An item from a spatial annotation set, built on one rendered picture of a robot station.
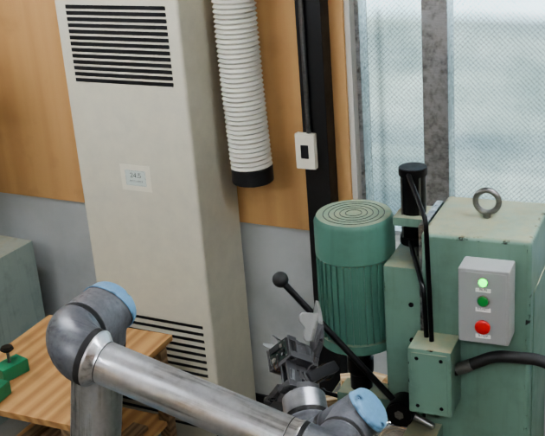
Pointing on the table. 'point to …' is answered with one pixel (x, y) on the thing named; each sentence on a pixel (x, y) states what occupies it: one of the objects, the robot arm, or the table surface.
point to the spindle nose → (361, 373)
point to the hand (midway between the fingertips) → (297, 318)
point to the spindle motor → (354, 272)
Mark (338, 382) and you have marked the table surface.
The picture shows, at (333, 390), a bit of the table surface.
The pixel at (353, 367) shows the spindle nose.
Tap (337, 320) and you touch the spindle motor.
